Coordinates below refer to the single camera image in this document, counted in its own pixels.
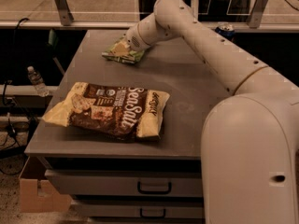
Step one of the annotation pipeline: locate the right metal bracket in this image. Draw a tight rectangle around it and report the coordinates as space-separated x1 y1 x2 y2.
247 0 269 29

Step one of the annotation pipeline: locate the metal bracket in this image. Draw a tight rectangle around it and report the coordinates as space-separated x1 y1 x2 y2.
54 0 74 26
247 0 269 29

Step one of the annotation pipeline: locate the grey drawer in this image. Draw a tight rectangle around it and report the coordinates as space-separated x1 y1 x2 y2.
45 170 203 198
71 200 205 219

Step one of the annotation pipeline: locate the blue soda can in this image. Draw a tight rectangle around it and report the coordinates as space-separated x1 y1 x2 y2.
215 22 235 41

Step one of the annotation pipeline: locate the green handled tool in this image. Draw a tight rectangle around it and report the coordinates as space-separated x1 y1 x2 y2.
47 29 64 75

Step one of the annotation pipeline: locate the green jalapeno chip bag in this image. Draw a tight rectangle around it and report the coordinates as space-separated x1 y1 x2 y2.
102 37 145 64

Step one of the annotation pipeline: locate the left metal bracket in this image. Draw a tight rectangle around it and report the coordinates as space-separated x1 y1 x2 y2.
54 0 74 26

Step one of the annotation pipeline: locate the black cable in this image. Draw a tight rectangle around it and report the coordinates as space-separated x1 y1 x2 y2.
1 17 31 107

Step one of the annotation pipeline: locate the upper grey drawer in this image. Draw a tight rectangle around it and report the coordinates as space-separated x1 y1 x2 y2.
45 170 203 198

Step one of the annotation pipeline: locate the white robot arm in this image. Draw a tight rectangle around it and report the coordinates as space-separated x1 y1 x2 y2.
125 0 299 224

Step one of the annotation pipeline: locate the brown sea salt chip bag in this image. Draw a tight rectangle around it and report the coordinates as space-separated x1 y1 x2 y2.
43 82 170 140

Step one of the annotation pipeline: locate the clear plastic water bottle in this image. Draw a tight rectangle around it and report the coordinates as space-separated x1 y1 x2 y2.
27 66 50 97

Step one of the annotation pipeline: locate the cardboard box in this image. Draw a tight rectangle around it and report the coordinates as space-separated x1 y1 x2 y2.
18 156 73 214

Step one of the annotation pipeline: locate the lower grey drawer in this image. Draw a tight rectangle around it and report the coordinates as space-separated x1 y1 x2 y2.
71 200 205 219

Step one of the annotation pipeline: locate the grey drawer cabinet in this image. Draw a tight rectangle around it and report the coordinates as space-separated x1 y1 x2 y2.
26 30 227 224

